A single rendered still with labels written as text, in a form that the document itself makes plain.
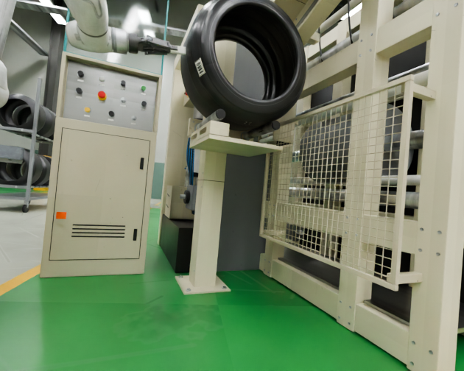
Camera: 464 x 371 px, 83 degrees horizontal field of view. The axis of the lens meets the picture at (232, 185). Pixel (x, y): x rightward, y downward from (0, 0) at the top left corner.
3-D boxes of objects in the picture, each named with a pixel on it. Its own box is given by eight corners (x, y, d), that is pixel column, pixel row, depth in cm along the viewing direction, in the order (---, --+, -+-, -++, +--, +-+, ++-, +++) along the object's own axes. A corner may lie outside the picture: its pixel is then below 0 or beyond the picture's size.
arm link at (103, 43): (113, 60, 108) (111, 40, 96) (70, 55, 102) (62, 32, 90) (112, 36, 109) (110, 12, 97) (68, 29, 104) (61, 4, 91)
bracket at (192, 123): (187, 136, 144) (188, 118, 145) (251, 146, 160) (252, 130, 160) (188, 135, 141) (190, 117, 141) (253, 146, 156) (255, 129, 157)
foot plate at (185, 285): (174, 277, 162) (174, 274, 162) (215, 275, 173) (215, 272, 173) (183, 294, 138) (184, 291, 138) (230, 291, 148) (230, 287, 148)
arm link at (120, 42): (112, 34, 108) (127, 37, 110) (113, 57, 108) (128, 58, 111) (110, 22, 100) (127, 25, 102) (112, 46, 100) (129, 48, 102)
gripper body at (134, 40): (127, 27, 102) (152, 32, 106) (127, 38, 110) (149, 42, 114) (128, 46, 102) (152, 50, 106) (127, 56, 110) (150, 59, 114)
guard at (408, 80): (258, 235, 165) (268, 126, 167) (261, 235, 166) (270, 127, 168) (394, 291, 82) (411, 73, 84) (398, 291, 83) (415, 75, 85)
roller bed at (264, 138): (257, 143, 175) (261, 100, 176) (276, 147, 181) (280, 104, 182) (272, 139, 157) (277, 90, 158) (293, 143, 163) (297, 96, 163)
